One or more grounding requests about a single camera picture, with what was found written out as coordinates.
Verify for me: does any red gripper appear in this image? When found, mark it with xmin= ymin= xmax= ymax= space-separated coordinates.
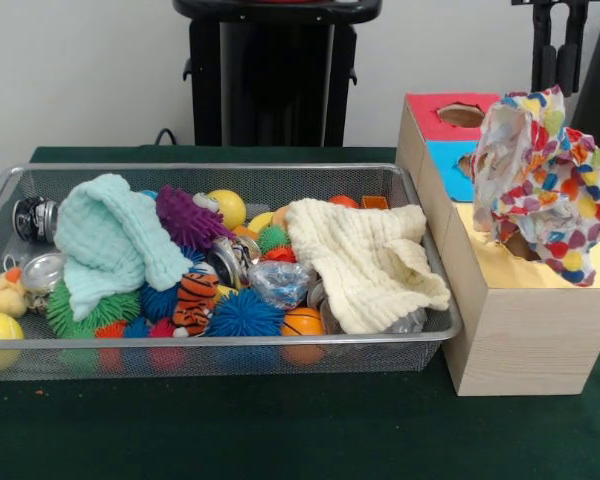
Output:
xmin=510 ymin=0 xmax=600 ymax=96

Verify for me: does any colourful printed cloth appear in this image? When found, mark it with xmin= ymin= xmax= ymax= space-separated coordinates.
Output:
xmin=469 ymin=84 xmax=600 ymax=289

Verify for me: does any wooden box with three holes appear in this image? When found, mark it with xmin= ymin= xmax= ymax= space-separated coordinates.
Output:
xmin=394 ymin=92 xmax=600 ymax=397

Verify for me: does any cream knitted cloth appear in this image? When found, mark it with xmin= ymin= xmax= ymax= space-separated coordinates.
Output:
xmin=283 ymin=198 xmax=452 ymax=335

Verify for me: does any small orange basketball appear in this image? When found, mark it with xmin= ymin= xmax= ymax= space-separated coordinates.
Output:
xmin=281 ymin=307 xmax=326 ymax=337

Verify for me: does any purple spiky toy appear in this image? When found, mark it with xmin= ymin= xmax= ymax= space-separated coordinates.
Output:
xmin=155 ymin=184 xmax=236 ymax=251

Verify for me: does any blue spiky ball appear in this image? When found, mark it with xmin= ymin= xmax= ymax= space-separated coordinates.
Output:
xmin=204 ymin=288 xmax=287 ymax=339

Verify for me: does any tiger plush toy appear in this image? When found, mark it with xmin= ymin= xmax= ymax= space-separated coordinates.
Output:
xmin=172 ymin=272 xmax=221 ymax=338

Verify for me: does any mint green cloth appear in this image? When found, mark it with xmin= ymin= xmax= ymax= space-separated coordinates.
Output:
xmin=53 ymin=173 xmax=195 ymax=323

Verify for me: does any green spiky ball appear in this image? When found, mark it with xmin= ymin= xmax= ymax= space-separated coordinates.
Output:
xmin=45 ymin=279 xmax=142 ymax=340

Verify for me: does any yellow plush duck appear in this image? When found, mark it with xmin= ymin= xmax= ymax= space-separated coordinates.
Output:
xmin=0 ymin=267 xmax=29 ymax=319

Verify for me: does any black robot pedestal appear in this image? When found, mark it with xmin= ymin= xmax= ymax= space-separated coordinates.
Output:
xmin=172 ymin=0 xmax=384 ymax=148

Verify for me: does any wire mesh bin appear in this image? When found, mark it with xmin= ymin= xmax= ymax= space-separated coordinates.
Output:
xmin=0 ymin=162 xmax=464 ymax=382

